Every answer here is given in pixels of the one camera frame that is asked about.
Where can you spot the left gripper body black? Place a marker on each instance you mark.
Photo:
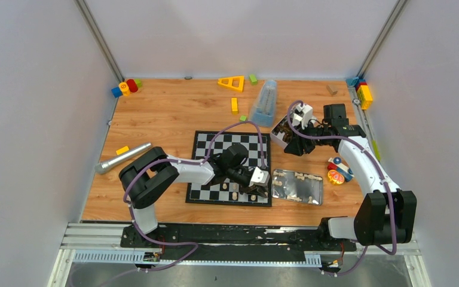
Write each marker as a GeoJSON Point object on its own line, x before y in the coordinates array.
{"type": "Point", "coordinates": [245, 178]}

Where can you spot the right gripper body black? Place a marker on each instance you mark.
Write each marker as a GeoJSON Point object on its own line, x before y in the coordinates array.
{"type": "Point", "coordinates": [312, 131]}

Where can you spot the folding chess board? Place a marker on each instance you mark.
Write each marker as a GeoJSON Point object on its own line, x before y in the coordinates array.
{"type": "Point", "coordinates": [228, 150]}

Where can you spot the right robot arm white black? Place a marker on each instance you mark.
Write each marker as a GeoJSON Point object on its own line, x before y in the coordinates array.
{"type": "Point", "coordinates": [386, 216]}

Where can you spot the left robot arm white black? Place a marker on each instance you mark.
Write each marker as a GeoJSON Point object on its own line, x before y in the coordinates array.
{"type": "Point", "coordinates": [148, 177]}

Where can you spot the tin box with dark pieces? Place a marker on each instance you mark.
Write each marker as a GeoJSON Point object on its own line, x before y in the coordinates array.
{"type": "Point", "coordinates": [282, 132]}

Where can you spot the tin lid with light pieces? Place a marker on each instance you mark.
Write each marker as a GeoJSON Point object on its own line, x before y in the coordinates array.
{"type": "Point", "coordinates": [297, 186]}

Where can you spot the toy car red blue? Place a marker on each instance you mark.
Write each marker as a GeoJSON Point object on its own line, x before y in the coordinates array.
{"type": "Point", "coordinates": [338, 172]}

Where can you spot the bubble-wrapped blue metronome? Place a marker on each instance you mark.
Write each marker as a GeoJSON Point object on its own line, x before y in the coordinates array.
{"type": "Point", "coordinates": [263, 111]}

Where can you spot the brown wooden block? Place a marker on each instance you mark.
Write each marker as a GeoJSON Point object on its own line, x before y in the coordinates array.
{"type": "Point", "coordinates": [332, 89]}

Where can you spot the yellow curved block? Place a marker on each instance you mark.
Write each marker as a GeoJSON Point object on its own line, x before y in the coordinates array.
{"type": "Point", "coordinates": [234, 105]}

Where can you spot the green cube back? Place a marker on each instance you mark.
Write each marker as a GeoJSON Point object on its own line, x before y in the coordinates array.
{"type": "Point", "coordinates": [253, 79]}

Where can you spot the stacked coloured bricks right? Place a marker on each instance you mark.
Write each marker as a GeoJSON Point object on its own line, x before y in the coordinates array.
{"type": "Point", "coordinates": [362, 90]}

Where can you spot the yellow triangle block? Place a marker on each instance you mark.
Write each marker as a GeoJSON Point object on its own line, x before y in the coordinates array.
{"type": "Point", "coordinates": [234, 83]}

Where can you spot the small yellow block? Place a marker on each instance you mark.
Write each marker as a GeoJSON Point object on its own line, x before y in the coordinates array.
{"type": "Point", "coordinates": [122, 150]}

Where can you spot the coloured blocks left corner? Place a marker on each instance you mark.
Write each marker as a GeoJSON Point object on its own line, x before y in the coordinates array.
{"type": "Point", "coordinates": [127, 88]}

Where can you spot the silver metal cylinder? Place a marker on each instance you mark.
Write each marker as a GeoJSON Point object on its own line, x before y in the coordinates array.
{"type": "Point", "coordinates": [105, 166]}

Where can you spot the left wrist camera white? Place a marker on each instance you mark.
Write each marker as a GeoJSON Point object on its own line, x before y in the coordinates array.
{"type": "Point", "coordinates": [259, 177]}

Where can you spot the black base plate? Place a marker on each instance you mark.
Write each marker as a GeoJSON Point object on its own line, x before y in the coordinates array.
{"type": "Point", "coordinates": [244, 243]}

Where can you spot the aluminium frame rail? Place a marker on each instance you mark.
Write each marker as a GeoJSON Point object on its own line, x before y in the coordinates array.
{"type": "Point", "coordinates": [100, 241]}

